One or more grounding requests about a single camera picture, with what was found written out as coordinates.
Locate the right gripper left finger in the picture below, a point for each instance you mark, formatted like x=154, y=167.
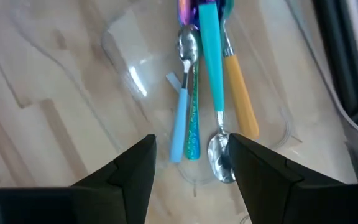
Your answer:
x=129, y=186

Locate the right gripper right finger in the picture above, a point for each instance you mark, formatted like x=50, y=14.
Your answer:
x=266, y=186

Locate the clear plastic bin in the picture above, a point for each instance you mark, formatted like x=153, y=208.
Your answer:
x=141, y=62

